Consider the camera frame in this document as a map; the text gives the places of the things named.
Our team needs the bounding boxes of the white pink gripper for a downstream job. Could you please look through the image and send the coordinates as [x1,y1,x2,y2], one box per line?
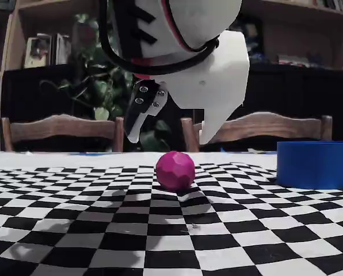
[124,30,250,145]

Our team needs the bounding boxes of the black sideboard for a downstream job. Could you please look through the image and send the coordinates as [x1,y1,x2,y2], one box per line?
[1,62,343,152]

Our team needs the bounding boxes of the brown wooden chair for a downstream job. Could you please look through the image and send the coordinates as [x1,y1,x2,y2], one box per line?
[180,111,333,152]
[1,113,125,152]

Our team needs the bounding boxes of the blue round box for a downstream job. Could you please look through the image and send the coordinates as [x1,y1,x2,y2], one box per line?
[276,140,343,190]

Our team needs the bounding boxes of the green leafy houseplant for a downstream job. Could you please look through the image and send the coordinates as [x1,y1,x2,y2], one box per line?
[39,13,172,152]

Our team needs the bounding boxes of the red white servo cable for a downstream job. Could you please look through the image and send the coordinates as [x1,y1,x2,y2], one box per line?
[161,0,219,53]

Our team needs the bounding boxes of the picture box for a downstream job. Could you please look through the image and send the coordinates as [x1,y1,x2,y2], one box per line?
[24,34,52,69]

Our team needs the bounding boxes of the black camera cable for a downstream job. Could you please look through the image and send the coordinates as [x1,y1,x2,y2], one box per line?
[98,0,220,76]

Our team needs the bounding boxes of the pink faceted ball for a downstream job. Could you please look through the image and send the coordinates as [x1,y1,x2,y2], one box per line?
[155,150,196,193]

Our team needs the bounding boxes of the upright books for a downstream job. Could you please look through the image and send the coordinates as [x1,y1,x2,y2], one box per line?
[55,32,73,66]

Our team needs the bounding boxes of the black white checkered mat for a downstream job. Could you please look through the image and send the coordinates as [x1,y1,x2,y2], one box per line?
[0,151,343,276]

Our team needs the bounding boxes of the light wooden bookshelf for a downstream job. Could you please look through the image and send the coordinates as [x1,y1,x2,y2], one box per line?
[0,0,343,76]

